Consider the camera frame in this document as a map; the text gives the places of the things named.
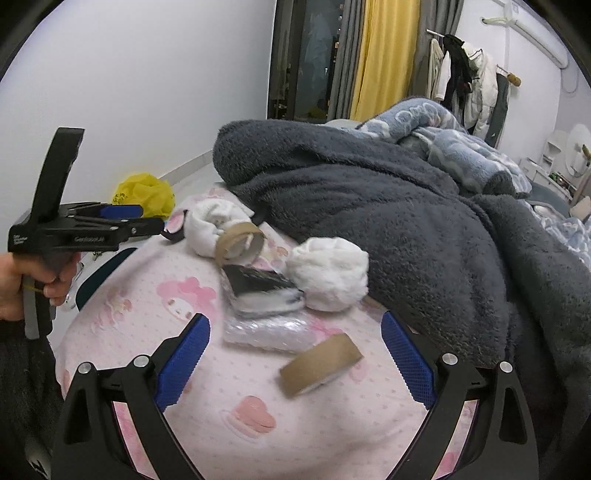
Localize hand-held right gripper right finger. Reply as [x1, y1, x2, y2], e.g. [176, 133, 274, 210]
[381, 311, 540, 480]

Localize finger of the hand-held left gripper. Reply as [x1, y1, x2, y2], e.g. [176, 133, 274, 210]
[69, 202, 143, 220]
[111, 216, 165, 243]

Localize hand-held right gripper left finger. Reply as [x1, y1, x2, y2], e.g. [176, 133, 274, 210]
[52, 313, 212, 480]

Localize white tissue wad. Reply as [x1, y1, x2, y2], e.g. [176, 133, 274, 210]
[184, 199, 252, 257]
[286, 237, 370, 312]

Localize small tan block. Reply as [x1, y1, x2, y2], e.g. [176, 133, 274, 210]
[215, 222, 267, 267]

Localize clear plastic wrap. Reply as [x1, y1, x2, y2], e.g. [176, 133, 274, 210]
[223, 311, 315, 355]

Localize brown cardboard tube ring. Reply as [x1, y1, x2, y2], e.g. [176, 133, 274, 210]
[278, 333, 363, 398]

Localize black white packet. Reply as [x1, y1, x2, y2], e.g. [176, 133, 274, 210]
[222, 264, 305, 317]

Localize person's left forearm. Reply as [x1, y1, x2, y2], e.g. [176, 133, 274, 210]
[0, 318, 64, 467]

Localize person's left hand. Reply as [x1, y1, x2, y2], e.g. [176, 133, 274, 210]
[0, 254, 77, 322]

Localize yellow plastic bag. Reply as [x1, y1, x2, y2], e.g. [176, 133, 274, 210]
[113, 173, 176, 220]

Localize pink printed bedsheet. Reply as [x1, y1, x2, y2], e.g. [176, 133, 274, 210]
[54, 187, 481, 480]

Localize dark grey fleece blanket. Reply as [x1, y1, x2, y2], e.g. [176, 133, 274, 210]
[213, 120, 591, 462]

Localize light blue patterned quilt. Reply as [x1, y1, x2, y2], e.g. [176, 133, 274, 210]
[526, 182, 591, 268]

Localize blue cloud print blanket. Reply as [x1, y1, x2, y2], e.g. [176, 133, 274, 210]
[344, 96, 536, 199]

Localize grey bed mattress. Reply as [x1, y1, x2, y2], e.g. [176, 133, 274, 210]
[323, 119, 370, 133]

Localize dark glass balcony door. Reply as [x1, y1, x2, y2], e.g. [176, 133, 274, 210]
[267, 0, 358, 124]

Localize white vanity shelf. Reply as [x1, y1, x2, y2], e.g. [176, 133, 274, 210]
[519, 131, 570, 186]

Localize grey curtain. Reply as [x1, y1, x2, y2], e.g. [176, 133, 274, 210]
[327, 0, 370, 121]

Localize dark grey hanging pants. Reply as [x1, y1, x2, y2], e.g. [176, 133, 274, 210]
[488, 73, 512, 149]

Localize round vanity mirror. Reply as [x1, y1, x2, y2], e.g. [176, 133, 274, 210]
[563, 124, 591, 180]

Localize white puffer jacket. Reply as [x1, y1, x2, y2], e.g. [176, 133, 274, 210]
[462, 42, 500, 138]

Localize beige hanging coat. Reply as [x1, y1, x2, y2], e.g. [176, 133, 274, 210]
[430, 39, 452, 101]

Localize yellow curtain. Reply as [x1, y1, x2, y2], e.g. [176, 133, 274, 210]
[349, 0, 421, 121]

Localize black hanging garment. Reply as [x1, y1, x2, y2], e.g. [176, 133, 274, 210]
[444, 34, 476, 108]

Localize white air conditioner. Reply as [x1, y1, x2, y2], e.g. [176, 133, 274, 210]
[480, 0, 570, 69]

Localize clothes on hanging rail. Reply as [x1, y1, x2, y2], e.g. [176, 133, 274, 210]
[409, 0, 465, 100]

